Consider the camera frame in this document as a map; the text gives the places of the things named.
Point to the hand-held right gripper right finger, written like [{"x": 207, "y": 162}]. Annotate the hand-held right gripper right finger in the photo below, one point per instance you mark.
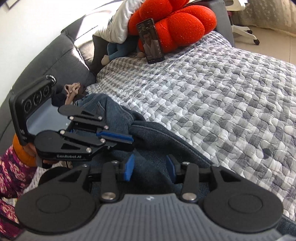
[{"x": 170, "y": 165}]

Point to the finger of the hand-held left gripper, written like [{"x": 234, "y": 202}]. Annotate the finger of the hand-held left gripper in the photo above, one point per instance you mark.
[
  {"x": 115, "y": 135},
  {"x": 118, "y": 145}
]

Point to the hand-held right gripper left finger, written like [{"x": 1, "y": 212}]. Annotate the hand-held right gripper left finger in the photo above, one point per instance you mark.
[{"x": 128, "y": 168}]

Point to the dark blue jeans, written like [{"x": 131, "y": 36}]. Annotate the dark blue jeans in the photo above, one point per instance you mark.
[{"x": 152, "y": 139}]

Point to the person's floral clothing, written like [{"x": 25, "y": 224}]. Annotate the person's floral clothing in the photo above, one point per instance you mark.
[{"x": 11, "y": 180}]

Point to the grey checkered quilt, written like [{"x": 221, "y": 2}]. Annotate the grey checkered quilt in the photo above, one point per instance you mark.
[{"x": 219, "y": 104}]

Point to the dark grey cushion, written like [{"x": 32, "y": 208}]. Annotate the dark grey cushion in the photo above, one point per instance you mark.
[{"x": 99, "y": 55}]

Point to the blue plush toy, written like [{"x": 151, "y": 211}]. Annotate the blue plush toy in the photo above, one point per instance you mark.
[{"x": 120, "y": 51}]

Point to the black smartphone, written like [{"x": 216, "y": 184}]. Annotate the black smartphone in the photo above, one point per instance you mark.
[{"x": 150, "y": 41}]

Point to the white printed pillow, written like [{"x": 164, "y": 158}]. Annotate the white printed pillow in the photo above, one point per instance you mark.
[{"x": 120, "y": 20}]

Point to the orange pumpkin cushion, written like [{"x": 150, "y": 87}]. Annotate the orange pumpkin cushion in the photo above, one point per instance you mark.
[{"x": 180, "y": 23}]

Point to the white office chair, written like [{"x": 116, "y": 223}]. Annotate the white office chair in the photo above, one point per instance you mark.
[{"x": 242, "y": 30}]

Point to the grey star curtain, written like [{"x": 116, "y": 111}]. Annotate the grey star curtain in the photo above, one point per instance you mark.
[{"x": 270, "y": 11}]

